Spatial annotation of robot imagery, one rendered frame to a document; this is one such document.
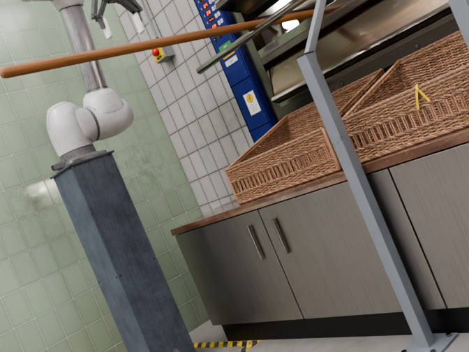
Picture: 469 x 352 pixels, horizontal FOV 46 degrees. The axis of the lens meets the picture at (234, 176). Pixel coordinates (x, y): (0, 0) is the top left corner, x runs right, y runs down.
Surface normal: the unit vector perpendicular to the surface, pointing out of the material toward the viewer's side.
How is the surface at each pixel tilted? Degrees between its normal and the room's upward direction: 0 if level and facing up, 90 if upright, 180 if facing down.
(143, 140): 90
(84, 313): 90
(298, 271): 90
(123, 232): 90
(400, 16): 70
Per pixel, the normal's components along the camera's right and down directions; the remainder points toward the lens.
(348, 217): -0.70, 0.30
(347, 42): -0.79, -0.03
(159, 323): 0.61, -0.25
